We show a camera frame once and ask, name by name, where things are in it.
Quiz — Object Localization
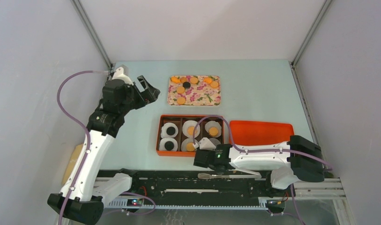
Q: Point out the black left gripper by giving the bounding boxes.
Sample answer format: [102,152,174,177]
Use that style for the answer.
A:
[120,75,160,115]

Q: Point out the metal tongs white handle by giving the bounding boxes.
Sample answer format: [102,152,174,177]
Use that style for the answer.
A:
[197,169,262,180]

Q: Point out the round yellow biscuit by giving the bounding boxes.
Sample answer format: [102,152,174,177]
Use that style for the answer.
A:
[185,142,196,152]
[210,81,220,88]
[190,76,199,84]
[176,86,185,94]
[176,97,186,105]
[208,127,220,137]
[187,126,198,137]

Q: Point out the black sandwich cookie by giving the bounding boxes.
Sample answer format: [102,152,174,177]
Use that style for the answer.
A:
[166,127,176,136]
[163,141,175,151]
[183,82,191,89]

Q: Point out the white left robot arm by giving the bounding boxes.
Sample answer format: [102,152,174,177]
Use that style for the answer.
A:
[47,75,160,225]

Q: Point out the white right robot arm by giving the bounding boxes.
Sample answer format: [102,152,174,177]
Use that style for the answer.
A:
[192,135,325,196]

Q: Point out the white paper cup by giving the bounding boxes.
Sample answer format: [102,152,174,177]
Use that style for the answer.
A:
[205,121,222,137]
[208,138,221,146]
[181,138,193,152]
[182,120,200,138]
[158,137,178,151]
[160,122,179,138]

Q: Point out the orange fish cookie left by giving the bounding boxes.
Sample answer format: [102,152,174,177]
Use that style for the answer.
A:
[170,76,182,83]

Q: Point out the orange fish cookie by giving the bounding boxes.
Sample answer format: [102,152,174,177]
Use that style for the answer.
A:
[170,76,182,83]
[203,77,213,84]

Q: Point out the orange box lid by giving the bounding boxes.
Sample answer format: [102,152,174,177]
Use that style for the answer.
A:
[229,120,294,146]

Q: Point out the round yellow biscuit bottom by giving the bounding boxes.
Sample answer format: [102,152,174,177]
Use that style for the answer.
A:
[176,97,186,105]

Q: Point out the black sandwich cookie on tray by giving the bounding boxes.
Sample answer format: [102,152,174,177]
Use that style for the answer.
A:
[183,82,191,89]

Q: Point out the orange cookie box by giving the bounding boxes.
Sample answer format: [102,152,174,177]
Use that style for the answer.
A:
[156,114,224,157]

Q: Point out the round yellow biscuit top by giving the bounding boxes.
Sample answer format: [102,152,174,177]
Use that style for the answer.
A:
[190,76,199,84]

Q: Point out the floral serving tray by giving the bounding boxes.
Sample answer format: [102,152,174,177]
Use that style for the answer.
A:
[167,75,221,106]

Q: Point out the orange fish cookie right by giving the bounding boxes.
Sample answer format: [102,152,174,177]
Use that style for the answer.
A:
[203,77,213,84]

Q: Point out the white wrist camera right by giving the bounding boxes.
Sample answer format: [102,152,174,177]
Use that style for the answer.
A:
[193,137,217,150]

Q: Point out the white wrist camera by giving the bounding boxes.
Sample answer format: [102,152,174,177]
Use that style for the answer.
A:
[193,137,217,150]
[112,65,134,85]

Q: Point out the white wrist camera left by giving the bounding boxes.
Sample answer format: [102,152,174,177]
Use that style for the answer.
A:
[112,65,134,85]

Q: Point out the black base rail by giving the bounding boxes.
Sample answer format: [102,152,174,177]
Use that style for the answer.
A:
[94,169,347,212]

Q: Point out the aluminium frame post left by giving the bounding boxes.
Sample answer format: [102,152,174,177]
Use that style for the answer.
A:
[70,0,113,68]

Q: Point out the aluminium frame post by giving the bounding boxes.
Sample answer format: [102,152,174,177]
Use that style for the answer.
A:
[291,0,334,68]
[70,0,113,68]

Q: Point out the aluminium frame post right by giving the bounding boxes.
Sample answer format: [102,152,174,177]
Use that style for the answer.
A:
[291,0,334,68]

